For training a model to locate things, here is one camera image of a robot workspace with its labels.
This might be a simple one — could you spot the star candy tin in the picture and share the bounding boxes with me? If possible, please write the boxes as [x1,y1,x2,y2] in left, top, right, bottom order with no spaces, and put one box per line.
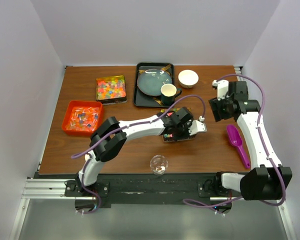
[161,107,195,142]

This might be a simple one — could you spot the purple plastic scoop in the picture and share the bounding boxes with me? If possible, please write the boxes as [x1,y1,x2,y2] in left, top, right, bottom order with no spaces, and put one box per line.
[226,124,251,169]

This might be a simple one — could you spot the clear glass jar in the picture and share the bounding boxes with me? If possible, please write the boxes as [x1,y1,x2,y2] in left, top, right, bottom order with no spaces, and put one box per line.
[149,155,169,176]

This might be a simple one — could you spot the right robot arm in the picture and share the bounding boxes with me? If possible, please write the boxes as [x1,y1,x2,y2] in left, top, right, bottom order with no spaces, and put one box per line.
[209,79,292,204]

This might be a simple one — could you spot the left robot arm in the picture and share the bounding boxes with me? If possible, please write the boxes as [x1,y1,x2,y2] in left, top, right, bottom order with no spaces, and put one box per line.
[65,107,201,196]

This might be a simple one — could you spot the dark green mug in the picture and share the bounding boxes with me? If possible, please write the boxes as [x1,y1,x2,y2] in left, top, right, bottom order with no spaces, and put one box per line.
[160,83,182,106]

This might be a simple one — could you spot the white ceramic bowl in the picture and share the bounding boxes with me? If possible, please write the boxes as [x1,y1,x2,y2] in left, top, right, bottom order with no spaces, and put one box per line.
[178,69,199,89]

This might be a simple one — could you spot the black serving tray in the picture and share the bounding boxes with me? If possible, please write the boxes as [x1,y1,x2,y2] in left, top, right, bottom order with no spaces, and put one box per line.
[132,62,175,109]

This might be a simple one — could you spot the blue-grey ceramic plate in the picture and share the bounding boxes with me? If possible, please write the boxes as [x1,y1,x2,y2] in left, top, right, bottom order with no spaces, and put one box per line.
[137,69,173,97]

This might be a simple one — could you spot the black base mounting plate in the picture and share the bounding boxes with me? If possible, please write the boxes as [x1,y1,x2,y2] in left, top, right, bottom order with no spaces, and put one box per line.
[64,172,242,208]

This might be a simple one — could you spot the gold spoon on tray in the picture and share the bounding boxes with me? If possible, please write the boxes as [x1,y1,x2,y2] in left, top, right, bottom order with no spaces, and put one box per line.
[138,64,172,74]

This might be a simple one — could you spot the gummy candy tin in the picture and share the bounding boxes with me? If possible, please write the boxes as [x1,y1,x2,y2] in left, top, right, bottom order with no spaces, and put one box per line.
[95,75,127,105]

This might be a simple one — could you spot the orange plastic candy box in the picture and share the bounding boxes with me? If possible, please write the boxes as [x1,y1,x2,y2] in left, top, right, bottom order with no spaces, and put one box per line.
[61,100,104,137]

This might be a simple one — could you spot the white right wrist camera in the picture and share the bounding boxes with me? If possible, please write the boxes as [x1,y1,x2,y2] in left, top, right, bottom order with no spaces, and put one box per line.
[212,79,229,101]

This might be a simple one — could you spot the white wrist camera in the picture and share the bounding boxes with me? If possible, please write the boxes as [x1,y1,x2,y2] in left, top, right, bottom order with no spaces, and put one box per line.
[188,116,207,136]
[212,79,229,101]

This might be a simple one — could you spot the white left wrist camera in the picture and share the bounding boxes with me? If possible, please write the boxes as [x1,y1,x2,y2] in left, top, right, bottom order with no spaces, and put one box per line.
[188,116,207,136]

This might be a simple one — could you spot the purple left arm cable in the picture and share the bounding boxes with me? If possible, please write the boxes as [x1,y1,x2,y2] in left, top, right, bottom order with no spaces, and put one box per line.
[71,94,207,215]

